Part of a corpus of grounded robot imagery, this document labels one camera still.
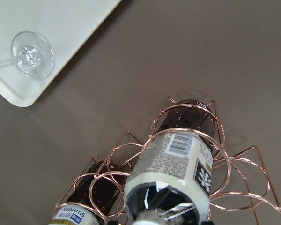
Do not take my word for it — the copper wire bottle basket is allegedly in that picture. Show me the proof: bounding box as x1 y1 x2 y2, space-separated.
53 97 281 225

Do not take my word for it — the tea bottle white cap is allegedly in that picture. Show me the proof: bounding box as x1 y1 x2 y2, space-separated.
124 100 215 225

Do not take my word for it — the cream serving tray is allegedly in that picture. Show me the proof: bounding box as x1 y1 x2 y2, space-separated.
0 0 119 107

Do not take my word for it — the clear wine glass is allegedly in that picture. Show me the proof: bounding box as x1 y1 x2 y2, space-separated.
0 31 54 79

